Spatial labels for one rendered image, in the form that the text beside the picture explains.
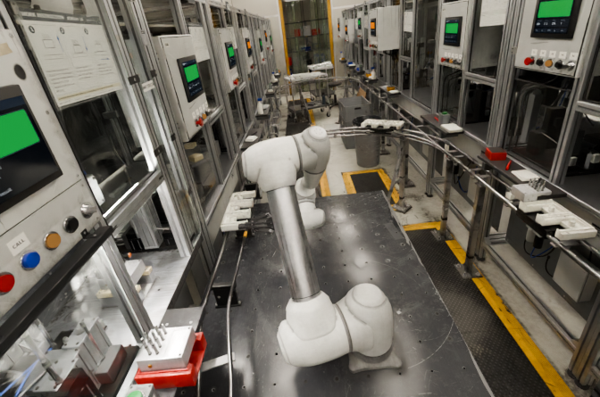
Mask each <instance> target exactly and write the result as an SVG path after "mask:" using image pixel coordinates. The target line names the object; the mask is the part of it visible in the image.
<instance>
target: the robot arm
mask: <svg viewBox="0 0 600 397"><path fill-rule="evenodd" d="M329 157H330V141H329V138H328V135H327V133H326V131H325V129H323V128H321V127H318V126H311V127H309V128H307V129H306V130H304V132H303V133H300V134H297V135H293V136H281V137H276V138H272V139H268V140H264V141H262V142H259V143H256V144H254V145H252V146H250V147H249V148H247V149H246V150H245V151H244V152H243V153H242V154H241V158H242V166H243V173H244V176H245V177H246V179H248V180H249V181H251V182H257V183H258V185H259V186H260V188H261V189H262V190H263V191H264V193H266V194H267V198H268V203H269V206H270V210H271V215H270V213H269V212H267V213H265V214H263V215H261V216H257V217H254V218H252V221H250V222H245V223H243V224H238V229H252V230H253V231H254V232H256V233H267V234H270V235H272V232H273V231H274V230H275V232H276V236H277V238H278V242H279V248H280V253H281V257H282V260H283V264H284V268H285V272H286V276H287V282H288V286H289V290H290V294H291V299H290V300H289V302H288V304H287V307H286V311H287V319H285V320H283V321H282V322H281V323H280V325H279V329H278V333H277V337H278V340H279V346H280V349H281V351H282V354H283V357H284V359H285V362H286V363H288V364H291V365H292V366H296V367H311V366H316V365H320V364H323V363H326V362H329V361H332V360H335V359H337V358H340V357H342V356H343V355H345V354H347V353H348V356H349V371H350V372H351V373H354V374H355V373H357V372H360V371H364V370H373V369H384V368H393V369H400V368H401V367H402V361H401V360H400V359H399V357H398V355H397V353H396V347H395V345H394V342H393V339H392V338H393V332H394V317H393V311H392V307H391V304H390V302H389V300H388V298H387V297H386V295H384V293H383V292H382V291H381V290H380V289H379V288H378V287H377V286H375V285H372V284H366V283H365V284H359V285H356V286H355V287H353V288H352V289H351V290H350V291H349V292H348V293H347V294H346V296H345V297H344V298H342V299H341V300H340V301H338V302H337V303H335V304H332V302H331V301H330V298H329V297H328V296H327V295H326V294H325V293H324V292H323V291H321V290H320V287H319V283H318V279H317V276H316V272H315V268H314V265H313V258H312V255H311V251H310V247H309V244H308V240H307V236H306V233H305V230H308V229H314V228H317V227H322V226H323V225H324V224H325V221H326V218H325V212H324V211H323V210H321V209H318V208H317V209H316V207H315V198H316V194H315V188H316V187H317V185H319V183H320V180H321V177H322V175H323V173H324V171H325V169H326V168H327V165H328V162H329ZM298 171H303V173H304V176H303V177H302V178H299V179H298V180H297V181H296V173H297V172H298ZM266 218H267V219H266ZM268 228H269V229H268Z"/></svg>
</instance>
